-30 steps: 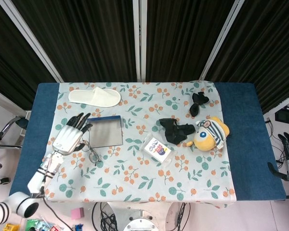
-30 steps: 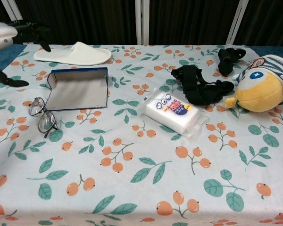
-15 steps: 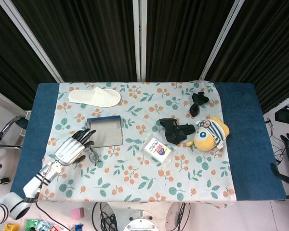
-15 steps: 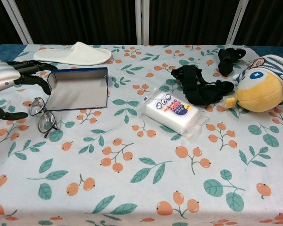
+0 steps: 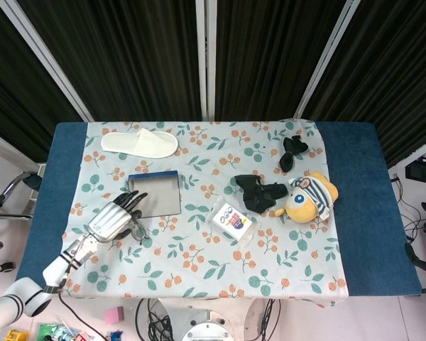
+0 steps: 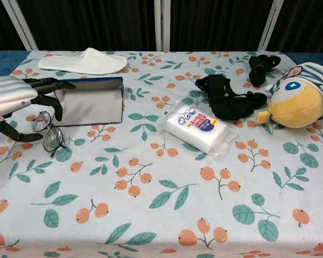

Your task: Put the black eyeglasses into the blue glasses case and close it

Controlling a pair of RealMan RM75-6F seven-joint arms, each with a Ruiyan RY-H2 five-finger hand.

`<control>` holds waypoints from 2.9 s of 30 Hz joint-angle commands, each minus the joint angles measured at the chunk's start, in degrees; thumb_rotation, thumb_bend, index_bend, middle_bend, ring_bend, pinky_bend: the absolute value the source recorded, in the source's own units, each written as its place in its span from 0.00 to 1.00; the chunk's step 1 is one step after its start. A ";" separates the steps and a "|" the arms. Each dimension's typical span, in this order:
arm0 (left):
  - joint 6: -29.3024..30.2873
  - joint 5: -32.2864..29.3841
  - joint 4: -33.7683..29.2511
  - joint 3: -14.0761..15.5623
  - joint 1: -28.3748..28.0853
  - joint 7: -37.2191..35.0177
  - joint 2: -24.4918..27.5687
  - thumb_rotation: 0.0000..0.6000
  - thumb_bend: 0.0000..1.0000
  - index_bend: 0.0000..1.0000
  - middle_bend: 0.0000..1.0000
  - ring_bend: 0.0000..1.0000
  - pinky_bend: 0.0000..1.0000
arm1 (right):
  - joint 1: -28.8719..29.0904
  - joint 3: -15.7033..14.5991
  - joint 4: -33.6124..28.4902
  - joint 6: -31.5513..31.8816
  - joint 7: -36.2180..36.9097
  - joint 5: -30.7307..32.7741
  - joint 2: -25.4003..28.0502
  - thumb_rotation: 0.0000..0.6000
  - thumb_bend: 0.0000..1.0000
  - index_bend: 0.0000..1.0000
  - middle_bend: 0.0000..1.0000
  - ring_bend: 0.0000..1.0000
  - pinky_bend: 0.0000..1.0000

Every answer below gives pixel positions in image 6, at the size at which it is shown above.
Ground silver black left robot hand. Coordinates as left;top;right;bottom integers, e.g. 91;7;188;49
0;76;76;142

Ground dark-framed eyeglasses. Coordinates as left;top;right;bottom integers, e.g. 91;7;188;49
33;110;68;158

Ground blue shallow box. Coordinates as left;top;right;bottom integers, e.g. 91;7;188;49
53;76;124;127

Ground white disposable slipper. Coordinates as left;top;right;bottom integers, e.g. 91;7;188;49
38;47;128;76

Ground floral fruit-print tablecloth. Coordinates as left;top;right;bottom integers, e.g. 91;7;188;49
0;50;323;258

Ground white sponge in plastic wrap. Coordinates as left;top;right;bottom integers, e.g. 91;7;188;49
156;99;239;160

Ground dark pleated curtain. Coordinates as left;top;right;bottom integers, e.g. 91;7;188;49
0;0;323;54

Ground yellow plush with striped hat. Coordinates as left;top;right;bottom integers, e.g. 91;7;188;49
256;61;323;132

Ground white slanted frame post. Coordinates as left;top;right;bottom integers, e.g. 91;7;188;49
1;0;39;52
257;0;279;51

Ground white upright frame post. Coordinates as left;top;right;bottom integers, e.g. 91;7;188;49
153;0;173;52

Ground large black strap bundle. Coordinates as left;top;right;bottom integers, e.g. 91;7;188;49
195;74;268;121

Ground small black strap bundle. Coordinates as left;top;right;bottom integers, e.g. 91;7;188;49
248;54;281;88

